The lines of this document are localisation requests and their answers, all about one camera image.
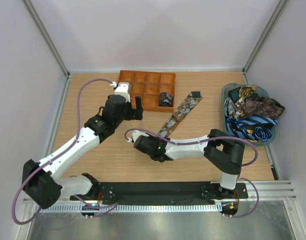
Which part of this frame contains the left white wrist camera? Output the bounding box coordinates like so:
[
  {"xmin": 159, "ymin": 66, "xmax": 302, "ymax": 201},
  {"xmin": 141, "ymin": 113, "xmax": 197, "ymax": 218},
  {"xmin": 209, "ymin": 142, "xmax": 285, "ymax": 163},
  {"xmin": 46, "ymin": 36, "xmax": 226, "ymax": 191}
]
[{"xmin": 110, "ymin": 81, "xmax": 131, "ymax": 103}]

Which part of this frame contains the dark green tie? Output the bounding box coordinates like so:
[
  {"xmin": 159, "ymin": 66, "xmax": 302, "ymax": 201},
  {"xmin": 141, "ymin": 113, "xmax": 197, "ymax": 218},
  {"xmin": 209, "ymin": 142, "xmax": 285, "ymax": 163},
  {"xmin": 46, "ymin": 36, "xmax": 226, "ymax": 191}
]
[{"xmin": 228, "ymin": 87, "xmax": 241, "ymax": 103}]

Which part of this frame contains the grey patterned tie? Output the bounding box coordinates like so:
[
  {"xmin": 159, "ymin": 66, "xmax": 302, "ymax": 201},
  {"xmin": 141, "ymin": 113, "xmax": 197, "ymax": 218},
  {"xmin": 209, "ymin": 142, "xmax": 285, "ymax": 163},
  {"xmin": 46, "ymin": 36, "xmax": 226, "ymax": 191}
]
[{"xmin": 224, "ymin": 97, "xmax": 244, "ymax": 119}]

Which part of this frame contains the aluminium frame rail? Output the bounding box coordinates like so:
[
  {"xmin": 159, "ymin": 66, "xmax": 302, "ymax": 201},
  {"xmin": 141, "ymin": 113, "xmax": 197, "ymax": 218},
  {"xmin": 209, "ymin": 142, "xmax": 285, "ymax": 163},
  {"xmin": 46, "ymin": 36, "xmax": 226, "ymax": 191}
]
[{"xmin": 245, "ymin": 180, "xmax": 298, "ymax": 201}]

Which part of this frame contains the teal plastic basket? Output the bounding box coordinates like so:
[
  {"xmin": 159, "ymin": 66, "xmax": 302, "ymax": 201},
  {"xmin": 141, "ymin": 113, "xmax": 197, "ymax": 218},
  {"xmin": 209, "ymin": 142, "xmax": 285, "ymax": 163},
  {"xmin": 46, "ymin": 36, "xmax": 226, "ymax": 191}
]
[{"xmin": 221, "ymin": 83, "xmax": 279, "ymax": 146}]

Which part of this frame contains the white slotted cable duct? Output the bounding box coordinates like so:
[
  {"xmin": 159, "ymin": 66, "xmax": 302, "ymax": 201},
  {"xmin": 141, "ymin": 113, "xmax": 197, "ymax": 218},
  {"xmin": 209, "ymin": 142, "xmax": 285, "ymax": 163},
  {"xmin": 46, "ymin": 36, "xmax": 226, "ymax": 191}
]
[{"xmin": 40, "ymin": 202, "xmax": 222, "ymax": 214}]

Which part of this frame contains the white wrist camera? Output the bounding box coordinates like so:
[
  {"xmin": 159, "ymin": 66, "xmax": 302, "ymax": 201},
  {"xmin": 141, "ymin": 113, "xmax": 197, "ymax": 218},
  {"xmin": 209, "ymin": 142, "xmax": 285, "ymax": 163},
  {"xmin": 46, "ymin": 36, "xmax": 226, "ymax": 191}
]
[
  {"xmin": 124, "ymin": 130, "xmax": 145, "ymax": 143},
  {"xmin": 110, "ymin": 81, "xmax": 131, "ymax": 103}
]

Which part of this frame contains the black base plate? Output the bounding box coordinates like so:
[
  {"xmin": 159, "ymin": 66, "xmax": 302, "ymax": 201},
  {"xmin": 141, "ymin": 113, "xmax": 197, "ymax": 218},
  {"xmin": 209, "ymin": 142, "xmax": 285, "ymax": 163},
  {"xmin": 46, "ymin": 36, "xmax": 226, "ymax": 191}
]
[{"xmin": 79, "ymin": 181, "xmax": 249, "ymax": 206}]

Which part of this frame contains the orange compartment tray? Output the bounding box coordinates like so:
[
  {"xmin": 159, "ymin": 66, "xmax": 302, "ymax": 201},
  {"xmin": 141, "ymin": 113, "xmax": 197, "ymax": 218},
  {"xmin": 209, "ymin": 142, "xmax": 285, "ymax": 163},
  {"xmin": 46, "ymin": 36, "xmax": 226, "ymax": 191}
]
[{"xmin": 118, "ymin": 70, "xmax": 176, "ymax": 113}]

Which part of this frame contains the rolled dark floral tie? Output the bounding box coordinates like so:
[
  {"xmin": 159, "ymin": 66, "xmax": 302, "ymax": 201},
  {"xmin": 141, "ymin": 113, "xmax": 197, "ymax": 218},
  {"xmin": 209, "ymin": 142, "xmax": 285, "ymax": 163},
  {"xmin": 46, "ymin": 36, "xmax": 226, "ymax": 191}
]
[{"xmin": 158, "ymin": 91, "xmax": 174, "ymax": 107}]

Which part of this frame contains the gold patterned tie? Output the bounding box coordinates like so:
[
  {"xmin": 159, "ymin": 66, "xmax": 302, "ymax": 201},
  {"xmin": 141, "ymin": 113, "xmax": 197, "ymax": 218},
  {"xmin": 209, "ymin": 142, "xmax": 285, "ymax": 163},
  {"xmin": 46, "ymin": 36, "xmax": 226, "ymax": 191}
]
[{"xmin": 235, "ymin": 84, "xmax": 258, "ymax": 103}]

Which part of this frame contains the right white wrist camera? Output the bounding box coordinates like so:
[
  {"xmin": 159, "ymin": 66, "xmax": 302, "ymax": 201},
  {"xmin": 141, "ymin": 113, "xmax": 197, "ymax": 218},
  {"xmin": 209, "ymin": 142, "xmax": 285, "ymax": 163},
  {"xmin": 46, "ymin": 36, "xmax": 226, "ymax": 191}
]
[{"xmin": 124, "ymin": 130, "xmax": 145, "ymax": 143}]

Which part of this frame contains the dark brown paisley tie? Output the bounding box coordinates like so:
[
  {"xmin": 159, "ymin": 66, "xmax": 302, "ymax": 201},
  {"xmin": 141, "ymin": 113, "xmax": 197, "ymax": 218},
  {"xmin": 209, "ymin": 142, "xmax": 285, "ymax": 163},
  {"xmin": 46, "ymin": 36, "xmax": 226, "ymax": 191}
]
[{"xmin": 234, "ymin": 96, "xmax": 285, "ymax": 120}]

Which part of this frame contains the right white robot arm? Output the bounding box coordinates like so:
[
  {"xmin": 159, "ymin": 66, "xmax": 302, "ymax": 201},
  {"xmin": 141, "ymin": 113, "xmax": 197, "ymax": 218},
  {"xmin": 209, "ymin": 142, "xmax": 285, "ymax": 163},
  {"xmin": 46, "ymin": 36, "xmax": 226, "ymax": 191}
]
[{"xmin": 131, "ymin": 129, "xmax": 245, "ymax": 198}]

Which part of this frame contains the brown floral tie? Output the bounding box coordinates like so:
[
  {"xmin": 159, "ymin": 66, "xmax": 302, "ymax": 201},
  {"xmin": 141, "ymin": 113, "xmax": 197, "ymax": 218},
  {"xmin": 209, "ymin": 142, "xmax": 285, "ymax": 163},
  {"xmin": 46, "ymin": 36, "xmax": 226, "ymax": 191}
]
[{"xmin": 157, "ymin": 91, "xmax": 203, "ymax": 138}]

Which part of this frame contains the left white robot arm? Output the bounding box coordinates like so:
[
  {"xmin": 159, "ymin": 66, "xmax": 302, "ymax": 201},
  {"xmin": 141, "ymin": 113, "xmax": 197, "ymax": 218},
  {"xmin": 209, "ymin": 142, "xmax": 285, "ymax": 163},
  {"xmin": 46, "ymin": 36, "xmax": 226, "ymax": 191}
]
[{"xmin": 22, "ymin": 94, "xmax": 143, "ymax": 209}]

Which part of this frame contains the blue striped tie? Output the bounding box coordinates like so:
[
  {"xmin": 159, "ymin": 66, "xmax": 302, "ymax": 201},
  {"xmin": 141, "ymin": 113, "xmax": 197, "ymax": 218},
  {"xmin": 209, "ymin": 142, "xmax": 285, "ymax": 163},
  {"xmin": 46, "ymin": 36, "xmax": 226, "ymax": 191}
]
[{"xmin": 225, "ymin": 115, "xmax": 279, "ymax": 142}]

